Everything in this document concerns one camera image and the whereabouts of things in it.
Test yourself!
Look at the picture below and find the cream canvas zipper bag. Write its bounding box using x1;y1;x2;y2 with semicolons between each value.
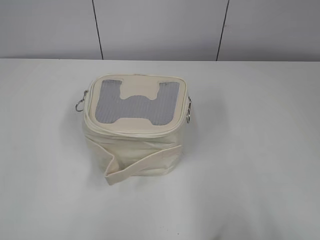
82;74;192;185

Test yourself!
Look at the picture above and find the right metal clasp ring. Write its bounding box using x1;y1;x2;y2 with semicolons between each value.
185;96;194;125

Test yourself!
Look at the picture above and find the left metal key ring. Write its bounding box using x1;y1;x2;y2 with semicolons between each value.
74;89;90;112

